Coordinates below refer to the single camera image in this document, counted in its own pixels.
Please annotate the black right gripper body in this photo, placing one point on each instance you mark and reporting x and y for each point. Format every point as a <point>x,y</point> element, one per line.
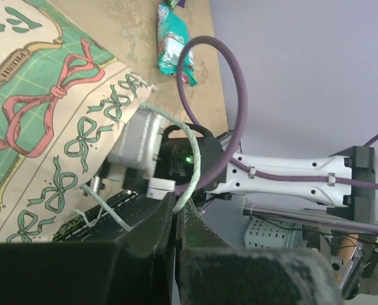
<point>176,159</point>

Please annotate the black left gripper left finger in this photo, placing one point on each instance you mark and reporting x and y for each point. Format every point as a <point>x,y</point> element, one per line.
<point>134,269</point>

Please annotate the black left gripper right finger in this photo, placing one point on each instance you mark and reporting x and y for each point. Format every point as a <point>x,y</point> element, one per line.
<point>210,271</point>

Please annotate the teal white snack packet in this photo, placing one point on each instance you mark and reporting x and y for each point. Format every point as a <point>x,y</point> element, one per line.
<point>173,35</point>

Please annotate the green paper bag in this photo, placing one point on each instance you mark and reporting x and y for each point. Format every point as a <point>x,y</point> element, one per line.
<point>64,101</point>

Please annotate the yellow green snack packet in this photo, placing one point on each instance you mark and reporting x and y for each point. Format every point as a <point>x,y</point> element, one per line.
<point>172,3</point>

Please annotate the purple snack packet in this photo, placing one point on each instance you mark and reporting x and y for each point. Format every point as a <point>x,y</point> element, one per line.
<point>182,3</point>

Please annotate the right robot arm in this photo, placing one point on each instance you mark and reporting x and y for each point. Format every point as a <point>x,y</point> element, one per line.
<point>341,181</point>

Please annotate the grey perforated basket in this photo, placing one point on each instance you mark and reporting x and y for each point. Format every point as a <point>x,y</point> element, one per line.
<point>263,233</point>

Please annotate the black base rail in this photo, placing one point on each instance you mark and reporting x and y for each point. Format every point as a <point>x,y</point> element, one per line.
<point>133,208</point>

